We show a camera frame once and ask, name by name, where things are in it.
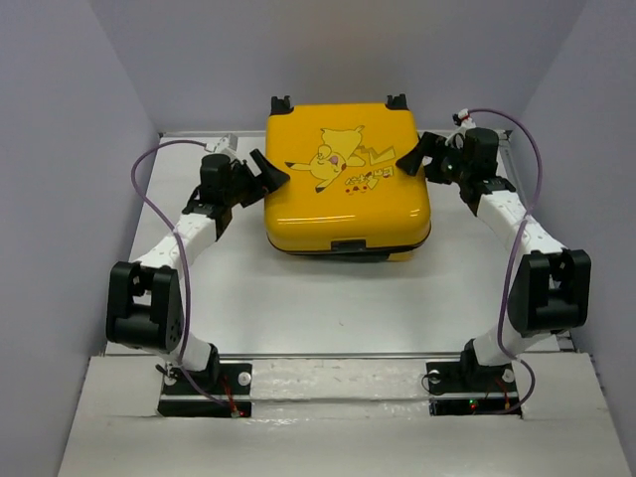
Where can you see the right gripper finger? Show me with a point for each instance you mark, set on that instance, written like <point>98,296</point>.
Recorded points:
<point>439,171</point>
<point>425,147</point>

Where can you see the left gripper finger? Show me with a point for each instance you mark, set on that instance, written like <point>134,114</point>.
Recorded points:
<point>270,177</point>
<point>252,193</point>

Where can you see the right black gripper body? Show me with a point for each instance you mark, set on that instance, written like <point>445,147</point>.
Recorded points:
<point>451,153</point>

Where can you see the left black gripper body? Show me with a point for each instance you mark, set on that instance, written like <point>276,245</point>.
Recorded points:
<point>238,172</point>

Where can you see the yellow hard-shell suitcase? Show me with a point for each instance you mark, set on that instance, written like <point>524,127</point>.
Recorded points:
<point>345,195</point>

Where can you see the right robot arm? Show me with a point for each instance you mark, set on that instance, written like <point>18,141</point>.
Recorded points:
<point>546,284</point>

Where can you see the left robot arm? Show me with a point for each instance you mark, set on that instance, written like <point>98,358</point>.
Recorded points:
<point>149,301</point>

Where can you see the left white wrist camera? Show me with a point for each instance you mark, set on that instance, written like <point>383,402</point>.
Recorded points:
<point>226,144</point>

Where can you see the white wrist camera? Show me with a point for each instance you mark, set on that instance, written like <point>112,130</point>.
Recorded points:
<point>463,122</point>
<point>226,144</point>

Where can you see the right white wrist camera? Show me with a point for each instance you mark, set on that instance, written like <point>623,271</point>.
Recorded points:
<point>463,122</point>

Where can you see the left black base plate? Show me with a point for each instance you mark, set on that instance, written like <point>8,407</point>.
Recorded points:
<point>227,397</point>

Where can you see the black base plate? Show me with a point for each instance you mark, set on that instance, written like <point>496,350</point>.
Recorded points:
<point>451,393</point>
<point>227,397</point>

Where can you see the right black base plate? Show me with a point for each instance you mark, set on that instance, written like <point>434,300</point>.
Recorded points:
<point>451,393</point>

